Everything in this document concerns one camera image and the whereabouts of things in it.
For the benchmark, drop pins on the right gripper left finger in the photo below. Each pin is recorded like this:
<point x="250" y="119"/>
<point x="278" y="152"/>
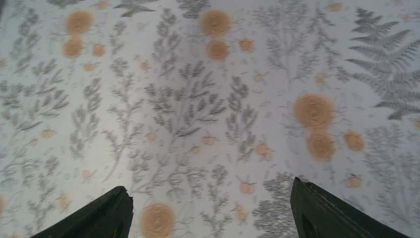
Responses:
<point x="108" y="216"/>

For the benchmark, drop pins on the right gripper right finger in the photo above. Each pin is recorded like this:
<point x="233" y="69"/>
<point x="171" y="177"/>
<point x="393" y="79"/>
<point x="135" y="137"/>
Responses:
<point x="320" y="214"/>

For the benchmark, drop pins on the floral patterned table mat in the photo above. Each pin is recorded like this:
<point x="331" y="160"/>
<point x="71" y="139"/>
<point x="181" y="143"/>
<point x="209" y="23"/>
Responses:
<point x="206" y="111"/>

